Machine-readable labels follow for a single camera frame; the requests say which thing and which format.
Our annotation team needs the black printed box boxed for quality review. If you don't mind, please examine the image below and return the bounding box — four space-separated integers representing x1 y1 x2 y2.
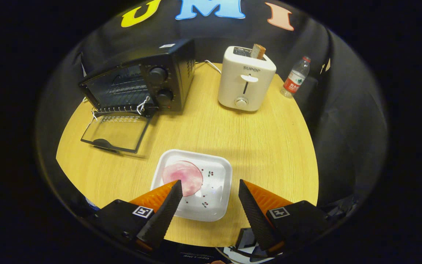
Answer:
176 250 219 264

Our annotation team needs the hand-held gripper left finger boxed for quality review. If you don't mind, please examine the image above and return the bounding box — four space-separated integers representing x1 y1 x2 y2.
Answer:
86 180 183 253

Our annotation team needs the white power cord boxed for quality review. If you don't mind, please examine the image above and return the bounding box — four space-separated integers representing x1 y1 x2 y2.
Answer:
196 60 222 74

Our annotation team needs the black backdrop cloth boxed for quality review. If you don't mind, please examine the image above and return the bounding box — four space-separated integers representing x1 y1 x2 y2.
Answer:
37 0 387 220

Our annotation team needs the brown bread slice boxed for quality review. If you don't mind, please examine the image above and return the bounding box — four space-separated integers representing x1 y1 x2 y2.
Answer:
251 44 266 60

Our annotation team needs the black toaster oven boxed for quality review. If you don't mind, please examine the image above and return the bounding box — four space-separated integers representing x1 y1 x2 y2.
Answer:
79 38 196 154

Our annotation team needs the clear water bottle red label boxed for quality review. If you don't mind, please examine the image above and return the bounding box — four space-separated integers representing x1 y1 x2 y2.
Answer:
280 56 311 98

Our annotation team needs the white pop-up toaster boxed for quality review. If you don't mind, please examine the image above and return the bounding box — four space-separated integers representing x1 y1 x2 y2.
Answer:
218 46 277 112

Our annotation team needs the white square plate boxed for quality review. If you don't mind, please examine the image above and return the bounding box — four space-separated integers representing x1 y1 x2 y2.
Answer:
151 149 233 222

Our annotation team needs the white twist tie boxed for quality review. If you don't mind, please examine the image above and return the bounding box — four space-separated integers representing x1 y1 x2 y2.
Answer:
137 96 151 115

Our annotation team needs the pink ham slice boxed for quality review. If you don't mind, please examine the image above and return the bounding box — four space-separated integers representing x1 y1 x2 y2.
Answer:
162 161 203 197

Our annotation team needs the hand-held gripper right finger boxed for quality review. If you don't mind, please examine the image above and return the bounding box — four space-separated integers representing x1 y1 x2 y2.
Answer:
238 179 330 257

